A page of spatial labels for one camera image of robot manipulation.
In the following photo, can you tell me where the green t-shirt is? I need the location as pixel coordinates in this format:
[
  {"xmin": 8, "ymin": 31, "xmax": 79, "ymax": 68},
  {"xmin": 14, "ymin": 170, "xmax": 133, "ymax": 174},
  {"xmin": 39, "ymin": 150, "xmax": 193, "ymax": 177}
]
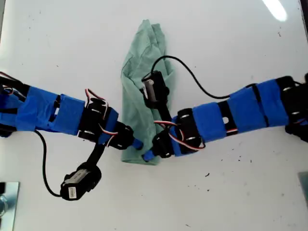
[{"xmin": 120, "ymin": 19, "xmax": 178, "ymax": 167}]

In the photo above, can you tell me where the wide steel plate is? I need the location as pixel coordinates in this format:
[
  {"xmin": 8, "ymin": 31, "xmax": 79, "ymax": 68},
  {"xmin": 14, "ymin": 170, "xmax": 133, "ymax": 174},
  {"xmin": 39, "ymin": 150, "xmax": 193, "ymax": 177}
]
[{"xmin": 0, "ymin": 181, "xmax": 20, "ymax": 231}]

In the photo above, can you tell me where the arm red white wire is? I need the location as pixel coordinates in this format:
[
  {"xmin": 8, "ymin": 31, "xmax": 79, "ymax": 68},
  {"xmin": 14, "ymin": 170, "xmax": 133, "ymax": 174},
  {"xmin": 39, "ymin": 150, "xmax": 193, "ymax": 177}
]
[
  {"xmin": 154, "ymin": 120, "xmax": 239, "ymax": 151},
  {"xmin": 84, "ymin": 88, "xmax": 120, "ymax": 145}
]

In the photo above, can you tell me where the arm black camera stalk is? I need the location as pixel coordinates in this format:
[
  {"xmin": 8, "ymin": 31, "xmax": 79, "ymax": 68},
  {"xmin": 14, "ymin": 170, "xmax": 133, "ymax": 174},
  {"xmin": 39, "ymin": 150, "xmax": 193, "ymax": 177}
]
[
  {"xmin": 86, "ymin": 141, "xmax": 106, "ymax": 169},
  {"xmin": 154, "ymin": 103, "xmax": 173, "ymax": 123}
]

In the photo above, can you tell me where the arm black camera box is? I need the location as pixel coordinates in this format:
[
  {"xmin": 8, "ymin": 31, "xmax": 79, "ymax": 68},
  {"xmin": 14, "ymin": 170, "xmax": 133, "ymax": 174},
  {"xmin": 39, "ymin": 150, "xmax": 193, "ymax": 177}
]
[
  {"xmin": 139, "ymin": 70, "xmax": 170, "ymax": 109},
  {"xmin": 59, "ymin": 162, "xmax": 102, "ymax": 202}
]

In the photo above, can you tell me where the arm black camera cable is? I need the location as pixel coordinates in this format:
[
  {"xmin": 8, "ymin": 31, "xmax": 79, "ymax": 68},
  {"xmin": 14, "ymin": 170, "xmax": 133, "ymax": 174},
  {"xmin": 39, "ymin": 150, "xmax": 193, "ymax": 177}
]
[
  {"xmin": 33, "ymin": 129, "xmax": 63, "ymax": 197},
  {"xmin": 151, "ymin": 55, "xmax": 231, "ymax": 100}
]

